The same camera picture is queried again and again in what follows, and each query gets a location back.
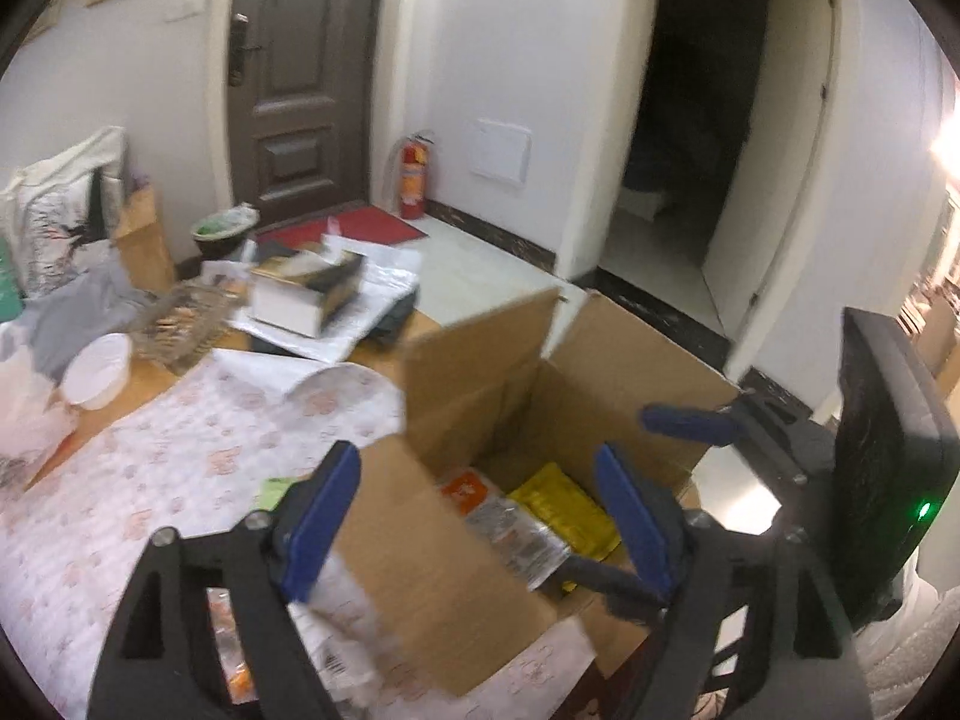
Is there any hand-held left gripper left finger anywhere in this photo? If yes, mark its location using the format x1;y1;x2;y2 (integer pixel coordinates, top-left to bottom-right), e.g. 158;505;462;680
88;441;362;720

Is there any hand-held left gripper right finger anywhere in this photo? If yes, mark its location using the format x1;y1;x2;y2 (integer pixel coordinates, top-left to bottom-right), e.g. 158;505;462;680
595;442;875;720

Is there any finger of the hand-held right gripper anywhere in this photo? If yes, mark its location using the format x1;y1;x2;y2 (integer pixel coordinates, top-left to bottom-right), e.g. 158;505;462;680
553;553;670;625
640;367;837;488

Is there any clear silver snack packet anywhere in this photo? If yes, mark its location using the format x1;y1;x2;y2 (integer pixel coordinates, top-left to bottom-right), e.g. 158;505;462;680
459;496;575;593

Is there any brown cardboard box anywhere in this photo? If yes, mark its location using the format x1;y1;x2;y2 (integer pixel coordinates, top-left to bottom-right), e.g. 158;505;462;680
330;287;745;700

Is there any small green packet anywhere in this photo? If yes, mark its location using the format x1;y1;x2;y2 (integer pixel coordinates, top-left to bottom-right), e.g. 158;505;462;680
256;476;295;512

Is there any yellow snack packet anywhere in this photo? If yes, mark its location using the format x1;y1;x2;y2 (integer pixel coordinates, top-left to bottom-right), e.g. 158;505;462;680
507;463;622;562

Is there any white plastic package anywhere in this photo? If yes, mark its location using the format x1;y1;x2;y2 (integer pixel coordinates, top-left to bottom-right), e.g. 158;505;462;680
289;559;410;710

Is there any orange clear snack packet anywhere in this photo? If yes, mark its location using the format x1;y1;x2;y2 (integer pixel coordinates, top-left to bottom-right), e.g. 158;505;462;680
204;585;252;702

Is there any white pink printed tablecloth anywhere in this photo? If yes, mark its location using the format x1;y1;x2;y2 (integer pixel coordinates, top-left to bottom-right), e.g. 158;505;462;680
0;349;601;720

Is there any white and black box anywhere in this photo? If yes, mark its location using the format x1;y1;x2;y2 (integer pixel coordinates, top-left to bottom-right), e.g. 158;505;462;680
247;244;368;338

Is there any white plastic sheet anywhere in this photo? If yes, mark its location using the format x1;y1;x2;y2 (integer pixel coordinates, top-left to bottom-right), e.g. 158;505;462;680
202;234;425;365

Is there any clear glass tray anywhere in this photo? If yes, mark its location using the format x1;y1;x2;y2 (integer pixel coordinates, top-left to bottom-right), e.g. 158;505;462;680
127;281;241;376

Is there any white bowl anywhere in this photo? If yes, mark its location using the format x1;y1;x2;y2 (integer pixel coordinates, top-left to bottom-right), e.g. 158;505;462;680
58;332;134;412

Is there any red doormat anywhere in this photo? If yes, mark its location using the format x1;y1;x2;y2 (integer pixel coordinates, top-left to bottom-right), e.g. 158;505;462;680
255;204;425;245

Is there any trash bin with green bag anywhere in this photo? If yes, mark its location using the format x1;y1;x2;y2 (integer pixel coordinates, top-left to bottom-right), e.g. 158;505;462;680
191;204;260;263

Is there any white plastic bag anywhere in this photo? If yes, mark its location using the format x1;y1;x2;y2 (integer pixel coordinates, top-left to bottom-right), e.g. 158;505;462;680
0;341;80;470

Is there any grey cloth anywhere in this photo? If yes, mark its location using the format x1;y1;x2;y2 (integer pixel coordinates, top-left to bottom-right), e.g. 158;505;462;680
22;262;155;380

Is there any brown paper bag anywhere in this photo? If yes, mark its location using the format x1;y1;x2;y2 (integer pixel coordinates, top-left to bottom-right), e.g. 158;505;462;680
112;184;177;293

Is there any red fire extinguisher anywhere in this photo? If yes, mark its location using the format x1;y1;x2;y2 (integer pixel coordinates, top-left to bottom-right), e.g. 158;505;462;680
386;131;437;221

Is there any teal patterned bag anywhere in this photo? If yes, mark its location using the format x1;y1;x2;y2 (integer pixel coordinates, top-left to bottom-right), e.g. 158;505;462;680
0;238;25;325

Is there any white black printed tote bag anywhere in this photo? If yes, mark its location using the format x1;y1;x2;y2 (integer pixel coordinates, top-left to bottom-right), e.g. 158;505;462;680
0;126;127;299

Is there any dark brown door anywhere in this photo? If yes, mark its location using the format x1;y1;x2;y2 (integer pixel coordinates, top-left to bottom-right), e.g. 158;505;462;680
225;0;380;230

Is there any white wall access panel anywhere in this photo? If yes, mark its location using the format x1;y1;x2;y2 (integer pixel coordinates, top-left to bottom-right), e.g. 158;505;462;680
466;118;533;187

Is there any metal door handle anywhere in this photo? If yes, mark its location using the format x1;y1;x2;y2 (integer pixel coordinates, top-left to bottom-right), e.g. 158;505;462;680
229;13;263;87

